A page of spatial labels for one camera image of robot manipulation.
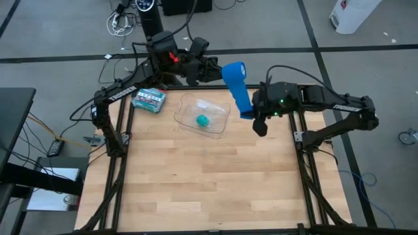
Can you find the glass jar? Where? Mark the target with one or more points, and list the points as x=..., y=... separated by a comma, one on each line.
x=68, y=199

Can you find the black power adapter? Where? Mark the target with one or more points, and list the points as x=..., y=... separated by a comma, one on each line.
x=55, y=148

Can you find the black tower fan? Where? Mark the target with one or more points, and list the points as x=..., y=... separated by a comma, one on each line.
x=150, y=16

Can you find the white power strip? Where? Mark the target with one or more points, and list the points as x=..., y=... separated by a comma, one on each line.
x=115, y=20

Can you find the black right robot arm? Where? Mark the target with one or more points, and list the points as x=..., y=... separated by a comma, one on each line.
x=346, y=106

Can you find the black stand beam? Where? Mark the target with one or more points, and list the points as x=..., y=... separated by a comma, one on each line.
x=39, y=179

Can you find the grey metal bracket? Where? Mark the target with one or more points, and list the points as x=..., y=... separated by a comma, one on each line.
x=93, y=140

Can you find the white panel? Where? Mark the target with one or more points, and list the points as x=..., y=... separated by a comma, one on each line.
x=45, y=200

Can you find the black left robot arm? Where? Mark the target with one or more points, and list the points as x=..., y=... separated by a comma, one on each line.
x=122, y=93

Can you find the red tape strip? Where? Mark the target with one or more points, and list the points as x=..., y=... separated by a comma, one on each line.
x=173, y=57

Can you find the black equipment box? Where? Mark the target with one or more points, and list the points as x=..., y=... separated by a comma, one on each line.
x=186, y=6

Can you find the clear plastic tray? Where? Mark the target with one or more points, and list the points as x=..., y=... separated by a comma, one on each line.
x=186, y=120

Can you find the green bandage roll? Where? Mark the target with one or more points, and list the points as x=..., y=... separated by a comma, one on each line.
x=202, y=120

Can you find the white trash bin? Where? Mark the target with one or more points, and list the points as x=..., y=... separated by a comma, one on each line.
x=352, y=16

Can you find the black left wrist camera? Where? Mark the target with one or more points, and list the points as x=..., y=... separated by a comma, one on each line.
x=199, y=45

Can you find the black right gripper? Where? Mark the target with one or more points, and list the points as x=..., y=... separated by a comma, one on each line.
x=261, y=104

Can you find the black aluminium table frame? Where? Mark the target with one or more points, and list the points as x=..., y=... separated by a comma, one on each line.
x=359, y=230

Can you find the clear plastic bag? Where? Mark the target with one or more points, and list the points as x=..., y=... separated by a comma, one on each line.
x=204, y=104

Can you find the blue bandage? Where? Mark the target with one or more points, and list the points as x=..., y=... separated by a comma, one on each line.
x=236, y=85

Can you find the white paper tag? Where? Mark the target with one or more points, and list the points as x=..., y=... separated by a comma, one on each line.
x=107, y=56

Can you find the black desk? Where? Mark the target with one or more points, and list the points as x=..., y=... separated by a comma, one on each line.
x=14, y=114

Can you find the green first aid kit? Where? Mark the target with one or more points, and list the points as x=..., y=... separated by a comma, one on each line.
x=149, y=99

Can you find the caster wheel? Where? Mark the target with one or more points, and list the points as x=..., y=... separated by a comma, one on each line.
x=408, y=137

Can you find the silver corner bracket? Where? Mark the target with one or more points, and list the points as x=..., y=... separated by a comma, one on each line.
x=298, y=136

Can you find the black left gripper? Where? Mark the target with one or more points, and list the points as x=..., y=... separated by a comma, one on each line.
x=196, y=70

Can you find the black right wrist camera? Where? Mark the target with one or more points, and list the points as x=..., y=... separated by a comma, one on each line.
x=260, y=125

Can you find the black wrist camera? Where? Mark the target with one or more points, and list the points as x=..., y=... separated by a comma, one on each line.
x=260, y=125
x=199, y=45

